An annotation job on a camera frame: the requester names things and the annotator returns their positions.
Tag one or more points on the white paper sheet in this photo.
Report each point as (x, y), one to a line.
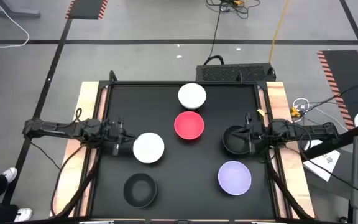
(325, 163)

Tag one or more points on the yellow tape tag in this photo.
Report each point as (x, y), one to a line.
(260, 112)

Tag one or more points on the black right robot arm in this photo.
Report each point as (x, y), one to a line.
(315, 132)

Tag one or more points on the small black hazard-striped mat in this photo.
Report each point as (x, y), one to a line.
(87, 8)

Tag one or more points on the red bowl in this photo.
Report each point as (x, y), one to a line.
(189, 125)

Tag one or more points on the white bowl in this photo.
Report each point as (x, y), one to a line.
(148, 147)
(192, 95)

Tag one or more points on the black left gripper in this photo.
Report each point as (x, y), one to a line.
(113, 133)

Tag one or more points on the black diagonal bar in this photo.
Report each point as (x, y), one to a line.
(337, 141)

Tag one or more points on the wooden board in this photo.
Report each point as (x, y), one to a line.
(277, 96)
(85, 96)

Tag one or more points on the black table frame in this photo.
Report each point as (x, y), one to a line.
(179, 82)

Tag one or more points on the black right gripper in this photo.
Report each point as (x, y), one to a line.
(256, 134)

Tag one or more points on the black bowl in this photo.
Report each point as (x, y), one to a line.
(235, 147)
(140, 191)

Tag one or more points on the black computer tower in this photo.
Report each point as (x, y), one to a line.
(228, 73)

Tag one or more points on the long grey desk foot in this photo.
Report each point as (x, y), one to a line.
(14, 13)

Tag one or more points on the white shoe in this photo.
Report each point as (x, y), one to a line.
(10, 175)
(23, 214)

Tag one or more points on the yellow connector plug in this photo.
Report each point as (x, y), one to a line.
(295, 112)

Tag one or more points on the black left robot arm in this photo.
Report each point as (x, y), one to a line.
(51, 128)

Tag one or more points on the large black hazard-striped mat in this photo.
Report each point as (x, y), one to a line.
(346, 74)

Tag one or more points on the lilac bowl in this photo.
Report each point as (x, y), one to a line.
(234, 178)

